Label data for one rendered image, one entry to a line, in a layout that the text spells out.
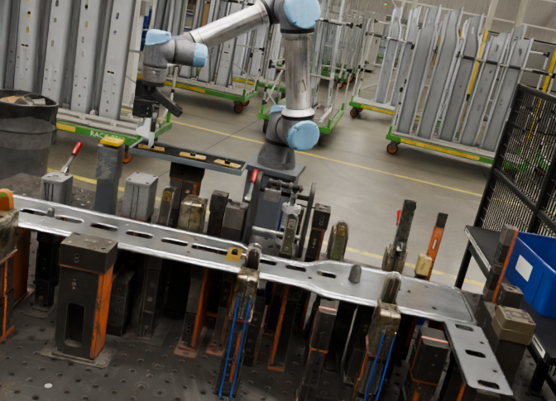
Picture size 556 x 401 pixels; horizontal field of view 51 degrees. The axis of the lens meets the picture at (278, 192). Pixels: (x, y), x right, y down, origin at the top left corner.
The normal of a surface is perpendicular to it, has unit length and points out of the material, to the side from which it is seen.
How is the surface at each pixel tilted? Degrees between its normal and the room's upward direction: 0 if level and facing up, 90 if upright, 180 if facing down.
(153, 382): 0
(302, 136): 97
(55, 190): 90
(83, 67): 87
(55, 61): 86
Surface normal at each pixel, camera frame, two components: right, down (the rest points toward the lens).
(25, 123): 0.44, 0.37
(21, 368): 0.19, -0.93
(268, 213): -0.22, 0.25
